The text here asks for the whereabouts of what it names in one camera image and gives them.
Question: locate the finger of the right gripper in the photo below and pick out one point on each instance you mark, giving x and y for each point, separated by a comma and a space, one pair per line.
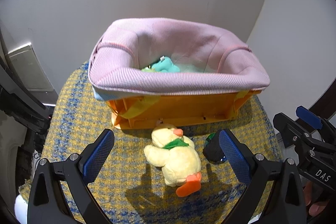
294, 126
322, 125

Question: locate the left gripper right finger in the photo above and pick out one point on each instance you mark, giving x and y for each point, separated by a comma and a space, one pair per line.
252, 170

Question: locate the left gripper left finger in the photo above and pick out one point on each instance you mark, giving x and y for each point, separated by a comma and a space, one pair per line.
82, 169

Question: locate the black ball toy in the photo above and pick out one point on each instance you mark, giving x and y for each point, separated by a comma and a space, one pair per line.
212, 150

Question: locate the yellow plush duck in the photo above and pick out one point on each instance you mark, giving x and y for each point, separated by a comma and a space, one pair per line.
175, 154

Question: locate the green dinosaur toy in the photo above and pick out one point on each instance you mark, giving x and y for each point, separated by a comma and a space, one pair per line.
148, 69

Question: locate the yellow blue woven mat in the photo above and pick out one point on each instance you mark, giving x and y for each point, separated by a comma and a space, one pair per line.
128, 188

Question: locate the orange plastic basket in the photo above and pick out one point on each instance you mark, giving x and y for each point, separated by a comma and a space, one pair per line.
144, 112

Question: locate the pink knitted cloth liner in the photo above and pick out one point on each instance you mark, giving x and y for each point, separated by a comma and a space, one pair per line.
212, 60

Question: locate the teal plush flower toy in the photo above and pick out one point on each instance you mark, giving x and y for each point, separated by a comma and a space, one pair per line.
164, 64

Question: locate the white wall vent panel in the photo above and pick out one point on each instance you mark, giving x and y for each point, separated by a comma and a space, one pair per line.
25, 64

